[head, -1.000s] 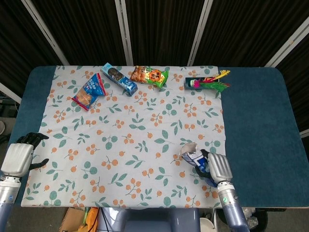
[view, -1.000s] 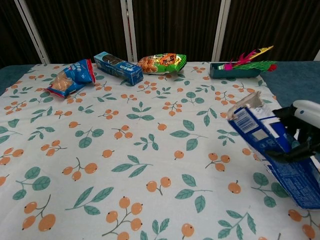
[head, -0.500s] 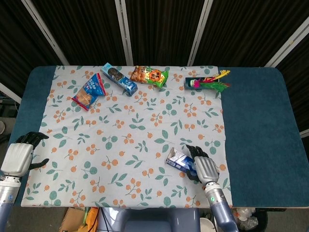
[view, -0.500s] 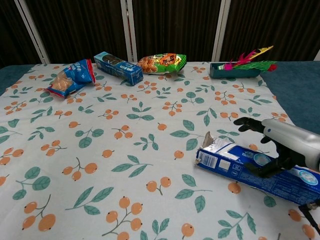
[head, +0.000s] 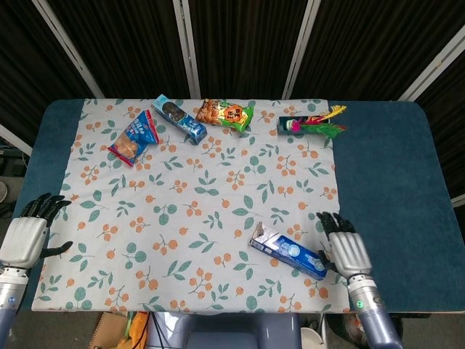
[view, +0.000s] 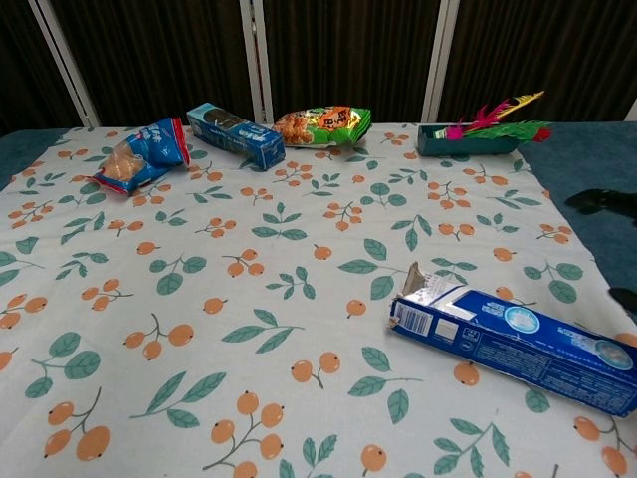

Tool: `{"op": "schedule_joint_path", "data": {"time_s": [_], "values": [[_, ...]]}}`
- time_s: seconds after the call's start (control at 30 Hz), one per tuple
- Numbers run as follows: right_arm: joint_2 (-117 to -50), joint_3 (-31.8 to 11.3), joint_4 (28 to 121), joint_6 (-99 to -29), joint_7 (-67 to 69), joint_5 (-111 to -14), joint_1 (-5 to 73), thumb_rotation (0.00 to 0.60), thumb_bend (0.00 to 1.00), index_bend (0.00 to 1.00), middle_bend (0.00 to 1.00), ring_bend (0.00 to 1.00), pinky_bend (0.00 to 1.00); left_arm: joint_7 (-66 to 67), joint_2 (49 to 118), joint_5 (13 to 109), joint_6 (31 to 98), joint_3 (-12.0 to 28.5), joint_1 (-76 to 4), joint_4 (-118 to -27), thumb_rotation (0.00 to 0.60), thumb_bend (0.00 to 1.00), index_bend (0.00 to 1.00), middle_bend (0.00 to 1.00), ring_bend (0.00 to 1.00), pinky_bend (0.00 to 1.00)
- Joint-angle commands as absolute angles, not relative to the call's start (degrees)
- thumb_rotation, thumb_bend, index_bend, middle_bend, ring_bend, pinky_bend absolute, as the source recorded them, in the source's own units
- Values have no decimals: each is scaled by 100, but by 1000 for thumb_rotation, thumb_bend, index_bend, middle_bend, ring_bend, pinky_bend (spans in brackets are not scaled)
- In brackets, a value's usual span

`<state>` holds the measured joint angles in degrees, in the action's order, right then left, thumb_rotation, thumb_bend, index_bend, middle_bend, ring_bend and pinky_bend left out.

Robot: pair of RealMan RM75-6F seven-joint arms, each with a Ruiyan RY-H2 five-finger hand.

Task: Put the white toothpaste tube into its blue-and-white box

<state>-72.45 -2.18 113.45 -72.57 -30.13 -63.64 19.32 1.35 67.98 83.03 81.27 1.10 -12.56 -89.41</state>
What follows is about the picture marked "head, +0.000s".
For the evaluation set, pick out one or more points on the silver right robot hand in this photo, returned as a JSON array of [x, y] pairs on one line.
[[350, 254]]

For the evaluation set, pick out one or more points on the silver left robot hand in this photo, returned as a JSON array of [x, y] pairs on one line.
[[23, 240]]

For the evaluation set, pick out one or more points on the blue snack package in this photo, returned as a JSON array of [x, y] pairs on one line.
[[290, 252]]

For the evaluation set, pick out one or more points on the dark green shallow tray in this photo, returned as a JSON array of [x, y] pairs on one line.
[[287, 132]]

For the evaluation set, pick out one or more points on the blue cookie package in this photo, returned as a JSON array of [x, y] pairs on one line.
[[181, 120]]

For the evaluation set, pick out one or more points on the clear plastic trash bag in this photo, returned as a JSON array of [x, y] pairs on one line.
[[350, 327]]

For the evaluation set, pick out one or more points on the white cup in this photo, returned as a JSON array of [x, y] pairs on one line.
[[309, 336]]

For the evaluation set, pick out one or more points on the dark teal table cover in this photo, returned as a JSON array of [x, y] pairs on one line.
[[392, 163]]

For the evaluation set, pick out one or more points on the colourful feather shuttlecock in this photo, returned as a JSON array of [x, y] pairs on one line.
[[296, 125]]

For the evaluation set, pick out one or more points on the orange yellow bag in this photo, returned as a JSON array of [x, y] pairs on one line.
[[136, 329]]

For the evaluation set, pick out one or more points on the grey-blue robot torso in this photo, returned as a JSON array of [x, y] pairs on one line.
[[225, 331]]

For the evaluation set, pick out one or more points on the floral print tablecloth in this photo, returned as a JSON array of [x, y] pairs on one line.
[[203, 203]]

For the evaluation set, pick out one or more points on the blue red snack bag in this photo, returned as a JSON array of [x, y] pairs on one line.
[[138, 132]]

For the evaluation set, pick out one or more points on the green orange snack bag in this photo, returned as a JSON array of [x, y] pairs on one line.
[[225, 114]]

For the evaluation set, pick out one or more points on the white screen frame post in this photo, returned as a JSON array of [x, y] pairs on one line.
[[186, 47], [458, 200], [14, 141], [301, 47], [67, 43], [436, 67]]

